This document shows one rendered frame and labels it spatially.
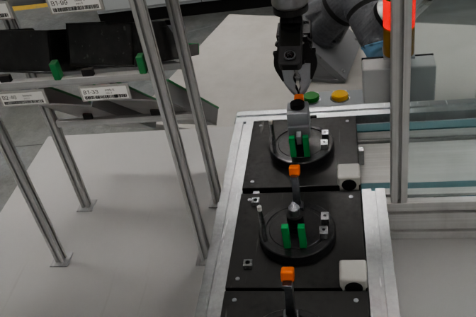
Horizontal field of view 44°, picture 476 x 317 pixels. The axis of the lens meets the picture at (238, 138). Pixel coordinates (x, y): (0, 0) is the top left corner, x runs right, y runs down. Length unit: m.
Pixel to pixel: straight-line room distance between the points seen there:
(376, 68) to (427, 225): 0.35
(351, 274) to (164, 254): 0.44
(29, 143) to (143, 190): 2.07
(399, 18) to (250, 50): 1.05
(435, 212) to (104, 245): 0.70
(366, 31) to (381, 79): 0.56
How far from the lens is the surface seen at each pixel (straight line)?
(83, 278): 1.29
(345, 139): 1.30
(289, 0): 1.16
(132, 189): 1.46
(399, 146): 1.08
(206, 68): 1.88
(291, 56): 1.14
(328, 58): 1.70
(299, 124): 1.21
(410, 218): 1.19
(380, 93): 1.04
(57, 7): 0.95
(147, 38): 0.92
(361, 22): 1.59
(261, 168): 1.25
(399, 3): 0.93
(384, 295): 1.02
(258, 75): 1.79
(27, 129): 3.61
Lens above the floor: 1.76
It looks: 36 degrees down
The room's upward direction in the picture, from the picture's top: 11 degrees counter-clockwise
